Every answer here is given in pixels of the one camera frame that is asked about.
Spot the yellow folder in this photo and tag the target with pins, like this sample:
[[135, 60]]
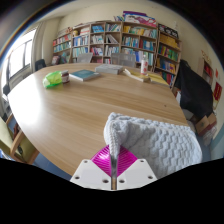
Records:
[[158, 79]]

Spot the teal book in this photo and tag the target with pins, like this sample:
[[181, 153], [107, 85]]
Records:
[[84, 75]]

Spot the white bottle with red label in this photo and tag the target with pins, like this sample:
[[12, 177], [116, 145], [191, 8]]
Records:
[[144, 65]]

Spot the white knitted towel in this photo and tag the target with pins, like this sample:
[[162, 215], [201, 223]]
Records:
[[160, 143]]

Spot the grey mesh chair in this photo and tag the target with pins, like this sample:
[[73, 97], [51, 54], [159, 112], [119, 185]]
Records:
[[123, 60], [85, 58]]

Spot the red hanging decoration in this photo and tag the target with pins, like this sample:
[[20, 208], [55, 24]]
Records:
[[218, 91]]

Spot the window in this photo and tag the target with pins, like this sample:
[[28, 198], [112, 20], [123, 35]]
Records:
[[18, 58]]

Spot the black cloth cover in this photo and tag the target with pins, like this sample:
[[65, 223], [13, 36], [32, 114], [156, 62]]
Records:
[[195, 90]]

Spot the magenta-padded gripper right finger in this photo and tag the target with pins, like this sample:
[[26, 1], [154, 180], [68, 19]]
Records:
[[136, 173]]

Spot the small dark jar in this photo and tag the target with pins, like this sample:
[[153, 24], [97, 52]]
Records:
[[65, 77]]

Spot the cardboard box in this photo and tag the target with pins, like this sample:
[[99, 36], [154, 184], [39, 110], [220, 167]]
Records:
[[205, 124]]

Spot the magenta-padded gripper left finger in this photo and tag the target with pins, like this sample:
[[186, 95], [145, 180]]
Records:
[[91, 173]]

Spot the wooden chair with green seat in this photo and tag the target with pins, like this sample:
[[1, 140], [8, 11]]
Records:
[[10, 140]]

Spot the wooden bookshelf unit with books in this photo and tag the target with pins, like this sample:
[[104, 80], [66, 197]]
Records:
[[130, 40]]

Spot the green plastic bag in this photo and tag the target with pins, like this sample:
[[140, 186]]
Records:
[[52, 80]]

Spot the black office chair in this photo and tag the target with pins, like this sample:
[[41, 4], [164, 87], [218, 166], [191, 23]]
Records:
[[40, 64]]

